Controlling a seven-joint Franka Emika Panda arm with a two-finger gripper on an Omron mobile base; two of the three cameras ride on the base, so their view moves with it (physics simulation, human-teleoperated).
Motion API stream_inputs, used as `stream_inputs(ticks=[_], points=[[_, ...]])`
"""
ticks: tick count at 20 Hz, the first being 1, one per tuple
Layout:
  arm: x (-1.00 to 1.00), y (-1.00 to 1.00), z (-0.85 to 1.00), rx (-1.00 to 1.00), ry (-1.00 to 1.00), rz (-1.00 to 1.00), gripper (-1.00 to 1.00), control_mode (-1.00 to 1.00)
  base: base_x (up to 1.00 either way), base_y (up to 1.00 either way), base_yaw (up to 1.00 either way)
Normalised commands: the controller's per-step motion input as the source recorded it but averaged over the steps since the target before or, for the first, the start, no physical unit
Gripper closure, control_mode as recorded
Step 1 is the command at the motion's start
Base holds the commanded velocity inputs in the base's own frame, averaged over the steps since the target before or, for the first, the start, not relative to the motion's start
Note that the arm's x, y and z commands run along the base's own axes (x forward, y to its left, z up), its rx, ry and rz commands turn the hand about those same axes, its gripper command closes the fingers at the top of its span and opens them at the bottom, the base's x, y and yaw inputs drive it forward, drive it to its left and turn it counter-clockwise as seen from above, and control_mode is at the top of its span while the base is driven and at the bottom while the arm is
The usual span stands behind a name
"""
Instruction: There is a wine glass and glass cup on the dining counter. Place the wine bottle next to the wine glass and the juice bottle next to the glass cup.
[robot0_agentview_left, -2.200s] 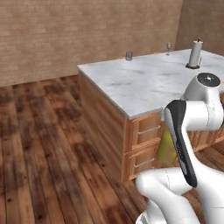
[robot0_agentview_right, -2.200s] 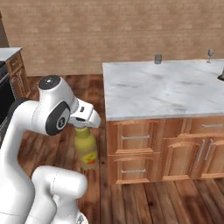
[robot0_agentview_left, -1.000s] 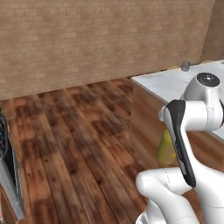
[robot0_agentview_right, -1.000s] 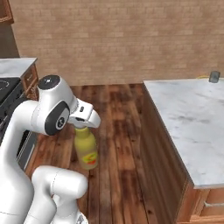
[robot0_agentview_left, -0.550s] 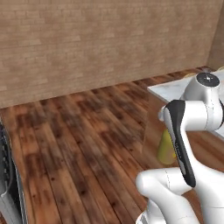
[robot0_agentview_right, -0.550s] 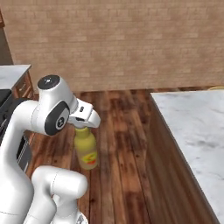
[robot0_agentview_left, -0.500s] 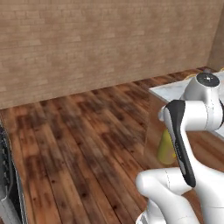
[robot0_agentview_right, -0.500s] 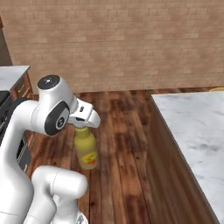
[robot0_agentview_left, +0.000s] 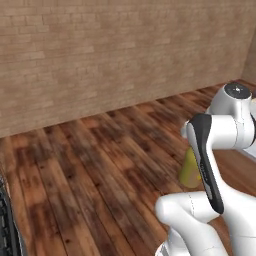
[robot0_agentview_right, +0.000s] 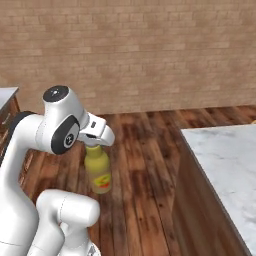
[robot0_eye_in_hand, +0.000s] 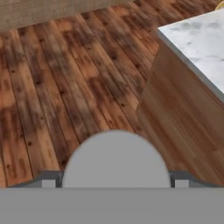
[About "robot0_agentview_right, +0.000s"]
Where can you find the wooden counter with marble top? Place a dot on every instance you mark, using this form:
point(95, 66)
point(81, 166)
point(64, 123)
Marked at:
point(226, 173)

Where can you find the yellow juice bottle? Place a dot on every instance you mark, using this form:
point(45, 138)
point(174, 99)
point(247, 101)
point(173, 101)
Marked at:
point(97, 166)

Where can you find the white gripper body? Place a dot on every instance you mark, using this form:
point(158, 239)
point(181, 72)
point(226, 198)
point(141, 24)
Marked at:
point(104, 136)

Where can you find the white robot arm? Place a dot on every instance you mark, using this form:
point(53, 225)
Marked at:
point(20, 186)

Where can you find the wooden cabinet with grey top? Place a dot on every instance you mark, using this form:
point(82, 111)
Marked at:
point(7, 106)

